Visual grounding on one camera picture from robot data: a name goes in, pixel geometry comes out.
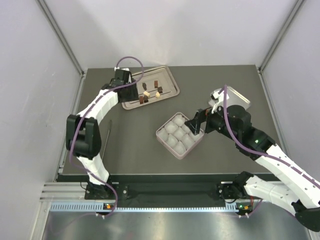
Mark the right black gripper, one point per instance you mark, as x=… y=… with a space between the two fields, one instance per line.
x=201 y=116

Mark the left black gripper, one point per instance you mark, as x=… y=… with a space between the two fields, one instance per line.
x=133 y=95

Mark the brown chocolate piece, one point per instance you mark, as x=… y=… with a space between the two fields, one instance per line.
x=141 y=99

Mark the white chocolate cube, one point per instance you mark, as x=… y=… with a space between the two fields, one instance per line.
x=146 y=94

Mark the metal tongs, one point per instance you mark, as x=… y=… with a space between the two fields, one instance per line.
x=109 y=128

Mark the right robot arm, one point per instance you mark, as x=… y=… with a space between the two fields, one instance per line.
x=300 y=194

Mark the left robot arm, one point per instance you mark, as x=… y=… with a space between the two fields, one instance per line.
x=83 y=138

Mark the dark chocolate tall piece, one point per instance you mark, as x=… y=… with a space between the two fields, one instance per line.
x=144 y=85

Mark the dark chocolate cube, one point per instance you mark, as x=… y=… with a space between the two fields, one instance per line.
x=160 y=89

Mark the white paper cup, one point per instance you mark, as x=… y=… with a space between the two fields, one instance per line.
x=186 y=129
x=163 y=134
x=196 y=137
x=179 y=134
x=179 y=120
x=171 y=127
x=187 y=141
x=172 y=141
x=179 y=148

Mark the pink square tin box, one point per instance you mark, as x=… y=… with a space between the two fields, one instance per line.
x=180 y=157

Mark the silver metal tray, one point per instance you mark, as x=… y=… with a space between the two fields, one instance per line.
x=165 y=79

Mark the silver tin lid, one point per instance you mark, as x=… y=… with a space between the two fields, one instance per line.
x=233 y=97

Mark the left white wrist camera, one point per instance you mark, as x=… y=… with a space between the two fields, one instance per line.
x=122 y=68

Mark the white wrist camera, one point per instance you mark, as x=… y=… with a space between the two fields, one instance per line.
x=216 y=99
x=122 y=68

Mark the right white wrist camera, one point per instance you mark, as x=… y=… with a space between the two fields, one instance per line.
x=216 y=99

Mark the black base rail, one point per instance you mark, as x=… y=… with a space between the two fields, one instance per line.
x=189 y=190

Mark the white cable duct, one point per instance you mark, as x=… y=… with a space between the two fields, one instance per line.
x=102 y=207

